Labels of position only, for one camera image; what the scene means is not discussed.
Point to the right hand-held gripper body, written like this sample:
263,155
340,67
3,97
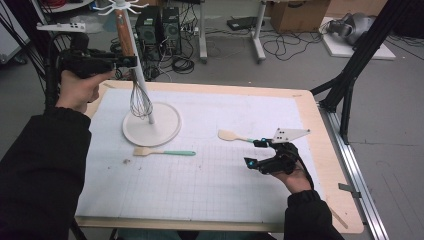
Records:
283,160

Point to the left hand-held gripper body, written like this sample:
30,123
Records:
83,61

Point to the white hook rack stand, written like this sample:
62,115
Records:
151,128

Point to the person's right hand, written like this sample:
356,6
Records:
295,181

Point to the person's left hand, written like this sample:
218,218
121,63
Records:
78,93

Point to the black computer tower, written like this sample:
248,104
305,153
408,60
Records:
171,31
148,33

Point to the white grid mat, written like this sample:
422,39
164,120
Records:
216,186

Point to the clear plastic bag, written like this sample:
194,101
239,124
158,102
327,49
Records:
95,20

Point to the round white table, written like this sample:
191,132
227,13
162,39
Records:
73,6

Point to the white table leg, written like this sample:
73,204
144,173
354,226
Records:
203,33
258,36

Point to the flat black device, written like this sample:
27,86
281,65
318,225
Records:
243,22

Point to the white board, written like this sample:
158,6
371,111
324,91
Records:
346,50

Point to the cardboard box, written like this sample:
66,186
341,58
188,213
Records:
296,16

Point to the grey machine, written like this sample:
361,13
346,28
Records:
353,28

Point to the aluminium rail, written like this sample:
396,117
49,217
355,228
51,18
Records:
348,160

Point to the metal clamp bracket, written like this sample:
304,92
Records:
348,189

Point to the black frame post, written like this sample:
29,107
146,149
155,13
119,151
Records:
366,43
23,10

